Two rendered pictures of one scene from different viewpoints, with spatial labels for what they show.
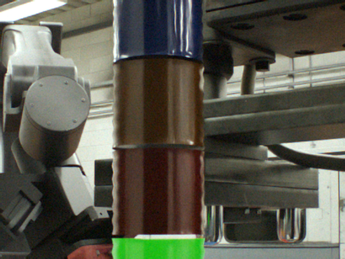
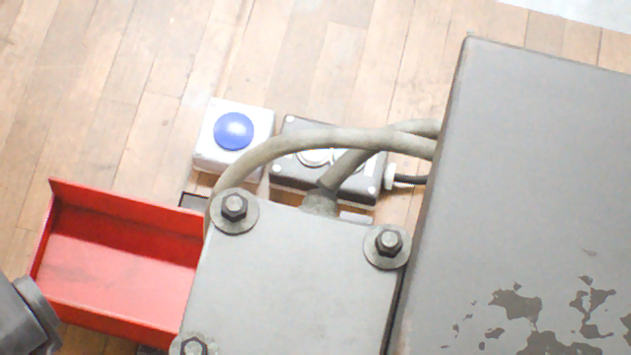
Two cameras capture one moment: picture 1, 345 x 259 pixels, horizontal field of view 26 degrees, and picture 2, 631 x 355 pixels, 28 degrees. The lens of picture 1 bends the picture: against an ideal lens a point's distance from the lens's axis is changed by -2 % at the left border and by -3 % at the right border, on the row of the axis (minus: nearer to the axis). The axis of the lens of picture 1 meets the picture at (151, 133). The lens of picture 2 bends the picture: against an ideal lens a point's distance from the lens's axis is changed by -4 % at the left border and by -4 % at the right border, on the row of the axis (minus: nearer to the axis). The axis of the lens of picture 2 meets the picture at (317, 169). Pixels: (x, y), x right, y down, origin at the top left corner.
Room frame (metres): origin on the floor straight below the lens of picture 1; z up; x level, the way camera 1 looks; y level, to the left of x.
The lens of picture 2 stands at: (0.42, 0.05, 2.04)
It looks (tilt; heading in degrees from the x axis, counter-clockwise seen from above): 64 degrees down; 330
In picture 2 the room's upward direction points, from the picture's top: 5 degrees clockwise
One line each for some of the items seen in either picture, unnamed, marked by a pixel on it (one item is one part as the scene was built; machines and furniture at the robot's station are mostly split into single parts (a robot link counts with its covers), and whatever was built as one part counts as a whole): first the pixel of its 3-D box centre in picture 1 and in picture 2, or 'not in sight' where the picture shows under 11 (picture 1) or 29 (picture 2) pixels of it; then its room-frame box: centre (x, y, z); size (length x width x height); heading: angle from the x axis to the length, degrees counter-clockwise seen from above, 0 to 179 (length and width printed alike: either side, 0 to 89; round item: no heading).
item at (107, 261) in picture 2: not in sight; (158, 276); (0.86, -0.04, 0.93); 0.25 x 0.12 x 0.06; 51
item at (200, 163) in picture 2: not in sight; (234, 146); (0.96, -0.16, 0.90); 0.07 x 0.07 x 0.06; 51
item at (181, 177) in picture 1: (158, 193); not in sight; (0.31, 0.00, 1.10); 0.04 x 0.04 x 0.03
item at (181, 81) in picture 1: (158, 108); not in sight; (0.31, 0.00, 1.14); 0.04 x 0.04 x 0.03
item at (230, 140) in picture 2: not in sight; (234, 133); (0.96, -0.16, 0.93); 0.04 x 0.04 x 0.02
